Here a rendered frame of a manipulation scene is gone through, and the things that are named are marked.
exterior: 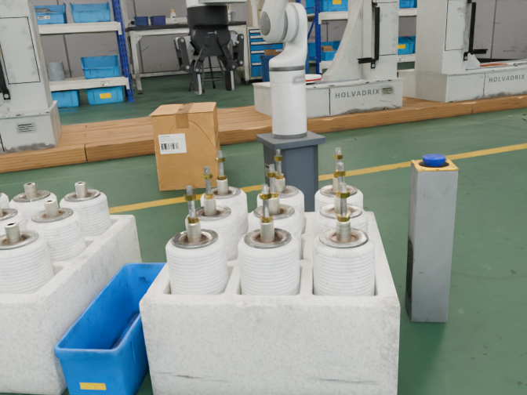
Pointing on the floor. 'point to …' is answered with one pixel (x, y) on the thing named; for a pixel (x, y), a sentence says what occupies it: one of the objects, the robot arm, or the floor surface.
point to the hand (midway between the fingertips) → (214, 85)
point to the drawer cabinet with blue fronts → (256, 45)
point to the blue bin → (110, 337)
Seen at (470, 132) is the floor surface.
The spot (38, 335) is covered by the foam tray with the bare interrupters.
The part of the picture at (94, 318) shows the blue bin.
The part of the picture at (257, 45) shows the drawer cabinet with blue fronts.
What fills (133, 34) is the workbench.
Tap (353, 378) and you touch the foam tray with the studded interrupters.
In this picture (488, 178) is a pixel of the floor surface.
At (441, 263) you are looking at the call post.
